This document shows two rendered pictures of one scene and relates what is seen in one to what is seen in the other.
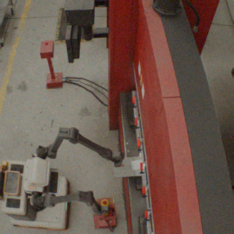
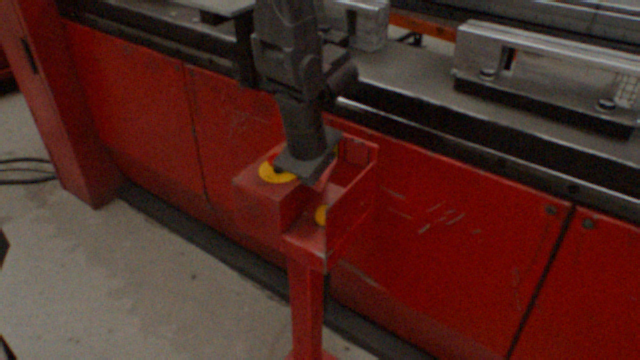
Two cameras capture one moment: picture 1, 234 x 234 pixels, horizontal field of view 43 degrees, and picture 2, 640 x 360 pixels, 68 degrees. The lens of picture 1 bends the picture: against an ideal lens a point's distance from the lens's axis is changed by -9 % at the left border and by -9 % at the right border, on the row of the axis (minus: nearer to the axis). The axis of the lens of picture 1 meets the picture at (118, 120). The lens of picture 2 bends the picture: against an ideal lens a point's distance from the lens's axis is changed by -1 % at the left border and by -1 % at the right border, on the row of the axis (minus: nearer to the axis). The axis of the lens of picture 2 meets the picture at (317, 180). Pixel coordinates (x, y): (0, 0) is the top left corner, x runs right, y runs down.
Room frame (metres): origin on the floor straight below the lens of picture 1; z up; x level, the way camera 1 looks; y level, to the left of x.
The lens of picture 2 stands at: (0.11, 0.53, 1.29)
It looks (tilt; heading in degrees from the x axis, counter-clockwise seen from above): 38 degrees down; 314
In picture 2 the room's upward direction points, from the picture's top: straight up
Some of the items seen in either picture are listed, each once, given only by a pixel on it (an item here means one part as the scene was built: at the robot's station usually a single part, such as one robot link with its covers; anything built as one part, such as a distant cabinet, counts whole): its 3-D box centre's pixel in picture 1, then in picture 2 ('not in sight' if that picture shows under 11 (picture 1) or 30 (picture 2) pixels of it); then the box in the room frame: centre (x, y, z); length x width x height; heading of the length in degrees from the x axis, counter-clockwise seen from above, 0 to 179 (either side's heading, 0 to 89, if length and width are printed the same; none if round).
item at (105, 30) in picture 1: (105, 42); not in sight; (2.21, 0.20, 1.18); 0.40 x 0.24 x 0.07; 8
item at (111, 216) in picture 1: (106, 208); (304, 190); (0.60, 0.06, 0.75); 0.20 x 0.16 x 0.18; 10
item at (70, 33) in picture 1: (74, 35); not in sight; (2.08, 0.48, 1.42); 0.45 x 0.12 x 0.36; 5
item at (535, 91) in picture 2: (143, 232); (540, 99); (0.35, -0.28, 0.89); 0.30 x 0.05 x 0.03; 8
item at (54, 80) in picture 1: (50, 64); not in sight; (2.46, 0.94, 0.41); 0.25 x 0.20 x 0.83; 98
